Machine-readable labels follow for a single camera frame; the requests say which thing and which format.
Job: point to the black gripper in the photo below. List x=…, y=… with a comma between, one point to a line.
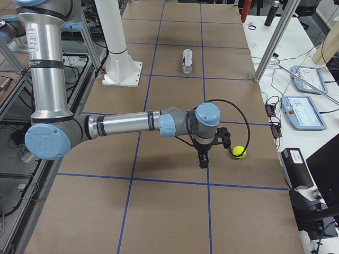
x=202, y=148

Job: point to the yellow tennis ball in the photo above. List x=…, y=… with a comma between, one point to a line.
x=239, y=152

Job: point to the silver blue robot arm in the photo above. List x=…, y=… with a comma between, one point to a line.
x=13, y=29
x=55, y=130

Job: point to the black box with white label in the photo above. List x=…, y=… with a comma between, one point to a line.
x=298, y=174

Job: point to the near blue teach pendant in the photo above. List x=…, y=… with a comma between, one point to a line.
x=302, y=113

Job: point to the blue teach pendant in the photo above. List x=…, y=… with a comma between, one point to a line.
x=302, y=113
x=310, y=74

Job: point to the black computer monitor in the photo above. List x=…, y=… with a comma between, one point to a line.
x=323, y=166

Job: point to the far blue teach pendant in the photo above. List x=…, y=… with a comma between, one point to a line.
x=310, y=74

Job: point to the reacher grabber stick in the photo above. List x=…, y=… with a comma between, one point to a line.
x=308, y=84

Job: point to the red cylinder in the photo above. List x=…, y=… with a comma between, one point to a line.
x=245, y=10

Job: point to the black water bottle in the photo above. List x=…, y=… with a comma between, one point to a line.
x=272, y=12

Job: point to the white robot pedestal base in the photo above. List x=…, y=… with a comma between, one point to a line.
x=120, y=69

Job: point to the aluminium frame post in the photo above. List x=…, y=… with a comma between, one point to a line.
x=276, y=37

